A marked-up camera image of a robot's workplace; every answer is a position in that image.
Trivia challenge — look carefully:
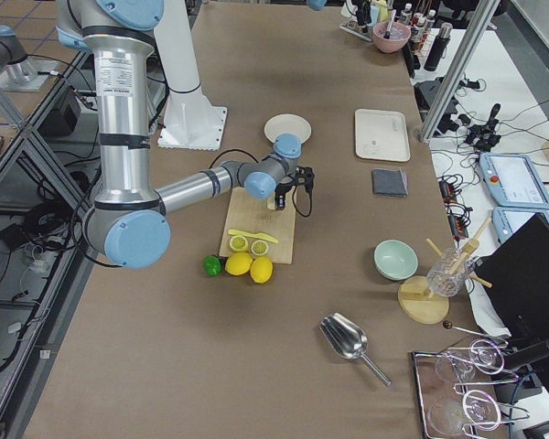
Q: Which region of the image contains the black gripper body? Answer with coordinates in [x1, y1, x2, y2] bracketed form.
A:
[274, 166, 314, 197]
[352, 0, 371, 27]

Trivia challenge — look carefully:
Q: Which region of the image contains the white steamed bun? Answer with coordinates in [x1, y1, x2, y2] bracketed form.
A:
[266, 196, 276, 210]

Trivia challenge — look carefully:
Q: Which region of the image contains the cream round plate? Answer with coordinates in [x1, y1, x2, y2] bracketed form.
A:
[264, 113, 312, 144]

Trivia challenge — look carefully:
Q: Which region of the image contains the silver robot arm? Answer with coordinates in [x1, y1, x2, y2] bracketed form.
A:
[57, 1, 302, 269]
[307, 0, 370, 27]

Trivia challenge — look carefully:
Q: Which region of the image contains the beige serving tray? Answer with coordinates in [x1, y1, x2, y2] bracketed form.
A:
[355, 109, 411, 163]

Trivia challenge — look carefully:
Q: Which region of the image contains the dark framed glass tray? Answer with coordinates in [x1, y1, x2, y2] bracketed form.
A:
[411, 347, 518, 438]

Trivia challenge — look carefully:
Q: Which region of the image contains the white cup rack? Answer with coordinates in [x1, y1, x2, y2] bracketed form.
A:
[339, 0, 393, 41]

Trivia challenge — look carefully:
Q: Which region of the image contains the metal muddler in bowl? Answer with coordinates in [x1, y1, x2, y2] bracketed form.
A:
[383, 9, 397, 39]

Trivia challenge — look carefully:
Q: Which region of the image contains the wooden cutting board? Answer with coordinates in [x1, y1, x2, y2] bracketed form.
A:
[219, 187, 296, 264]

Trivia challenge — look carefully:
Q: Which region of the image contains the pink bowl with ice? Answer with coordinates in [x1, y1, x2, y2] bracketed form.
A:
[372, 21, 411, 53]

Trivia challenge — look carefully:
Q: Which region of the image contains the yellow plastic knife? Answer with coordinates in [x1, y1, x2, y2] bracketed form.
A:
[227, 229, 279, 243]

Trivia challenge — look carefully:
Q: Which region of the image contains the left lemon half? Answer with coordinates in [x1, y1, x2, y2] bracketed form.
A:
[229, 235, 250, 252]

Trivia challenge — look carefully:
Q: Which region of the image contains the right whole yellow lemon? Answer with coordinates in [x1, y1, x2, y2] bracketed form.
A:
[250, 256, 274, 284]

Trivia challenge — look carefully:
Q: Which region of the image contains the whole yellow lemon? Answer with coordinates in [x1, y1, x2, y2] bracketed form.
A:
[250, 256, 274, 284]
[225, 252, 253, 276]

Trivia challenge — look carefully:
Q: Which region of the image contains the left whole yellow lemon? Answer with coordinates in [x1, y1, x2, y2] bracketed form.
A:
[225, 252, 253, 276]

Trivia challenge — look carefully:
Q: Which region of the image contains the black thermos bottle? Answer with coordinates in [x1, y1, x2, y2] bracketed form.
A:
[424, 23, 453, 71]

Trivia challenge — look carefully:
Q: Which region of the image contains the folded grey cloth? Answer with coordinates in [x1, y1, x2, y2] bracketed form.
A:
[371, 168, 408, 198]

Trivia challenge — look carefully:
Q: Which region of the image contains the green lime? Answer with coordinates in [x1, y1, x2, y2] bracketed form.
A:
[202, 255, 222, 277]

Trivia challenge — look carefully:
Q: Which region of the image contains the mint green bowl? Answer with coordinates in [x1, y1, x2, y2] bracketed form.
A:
[373, 240, 418, 281]

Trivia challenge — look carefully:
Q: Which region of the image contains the left orange black usb hub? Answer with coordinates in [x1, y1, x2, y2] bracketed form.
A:
[438, 181, 457, 204]

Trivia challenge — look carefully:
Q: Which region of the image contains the orange black usb hub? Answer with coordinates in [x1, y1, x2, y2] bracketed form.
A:
[438, 181, 457, 204]
[447, 214, 468, 241]

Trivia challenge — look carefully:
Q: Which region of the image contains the right orange black usb hub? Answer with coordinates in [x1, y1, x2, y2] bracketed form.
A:
[447, 214, 468, 241]

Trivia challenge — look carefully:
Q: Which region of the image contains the metal ice scoop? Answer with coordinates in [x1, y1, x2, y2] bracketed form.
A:
[319, 312, 392, 387]

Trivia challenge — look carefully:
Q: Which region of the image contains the wooden mug tree stand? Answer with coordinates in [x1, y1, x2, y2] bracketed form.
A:
[398, 217, 492, 324]

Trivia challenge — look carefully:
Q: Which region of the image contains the clear glass mug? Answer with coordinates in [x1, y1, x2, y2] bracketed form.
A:
[426, 248, 475, 297]

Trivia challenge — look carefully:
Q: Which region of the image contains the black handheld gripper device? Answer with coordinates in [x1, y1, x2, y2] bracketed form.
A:
[465, 103, 501, 153]

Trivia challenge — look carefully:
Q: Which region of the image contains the upper blue teach pendant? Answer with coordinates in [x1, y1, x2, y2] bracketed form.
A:
[479, 153, 549, 210]

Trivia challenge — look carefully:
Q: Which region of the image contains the blue teach pendant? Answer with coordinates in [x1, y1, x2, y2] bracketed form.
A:
[491, 207, 536, 244]
[479, 153, 549, 210]

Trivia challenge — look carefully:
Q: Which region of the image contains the lower blue teach pendant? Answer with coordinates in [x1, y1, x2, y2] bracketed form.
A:
[491, 207, 536, 244]

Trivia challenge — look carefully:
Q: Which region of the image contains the black computer monitor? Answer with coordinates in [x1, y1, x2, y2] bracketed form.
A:
[476, 213, 549, 339]

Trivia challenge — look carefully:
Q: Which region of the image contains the upper wine glass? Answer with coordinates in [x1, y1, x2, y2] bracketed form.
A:
[435, 339, 504, 383]

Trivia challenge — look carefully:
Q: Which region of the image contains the wine glass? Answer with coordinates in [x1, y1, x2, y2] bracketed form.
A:
[435, 339, 504, 383]
[428, 390, 501, 438]

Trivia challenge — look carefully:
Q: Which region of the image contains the lower wine glass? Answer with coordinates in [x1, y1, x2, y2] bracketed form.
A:
[428, 390, 501, 438]

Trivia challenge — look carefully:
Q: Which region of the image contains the aluminium frame post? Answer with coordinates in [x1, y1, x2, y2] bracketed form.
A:
[418, 0, 500, 145]

